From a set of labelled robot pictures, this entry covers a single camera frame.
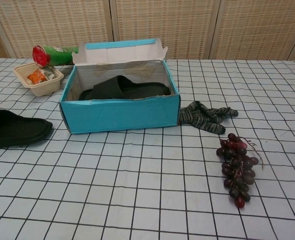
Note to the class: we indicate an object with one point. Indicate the green chips can red lid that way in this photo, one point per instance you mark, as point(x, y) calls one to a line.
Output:
point(58, 56)

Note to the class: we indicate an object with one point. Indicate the orange snack packet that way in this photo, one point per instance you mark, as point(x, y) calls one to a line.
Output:
point(36, 76)

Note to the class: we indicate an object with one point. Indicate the woven bamboo folding screen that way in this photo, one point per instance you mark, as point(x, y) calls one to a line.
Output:
point(192, 25)

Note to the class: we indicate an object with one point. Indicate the beige takeaway food container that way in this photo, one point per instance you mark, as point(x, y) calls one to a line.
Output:
point(41, 88)

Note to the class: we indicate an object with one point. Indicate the grey striped sock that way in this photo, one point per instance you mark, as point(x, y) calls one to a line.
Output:
point(202, 120)

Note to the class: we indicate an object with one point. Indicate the white crumpled wrapper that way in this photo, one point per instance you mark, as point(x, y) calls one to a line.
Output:
point(48, 73)

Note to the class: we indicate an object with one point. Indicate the black slipper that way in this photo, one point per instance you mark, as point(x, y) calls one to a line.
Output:
point(15, 130)
point(112, 88)

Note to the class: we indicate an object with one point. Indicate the blue cardboard shoe box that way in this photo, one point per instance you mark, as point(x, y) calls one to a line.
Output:
point(117, 117)

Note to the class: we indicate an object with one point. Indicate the dark red grape bunch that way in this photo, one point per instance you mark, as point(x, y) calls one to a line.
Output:
point(237, 172)

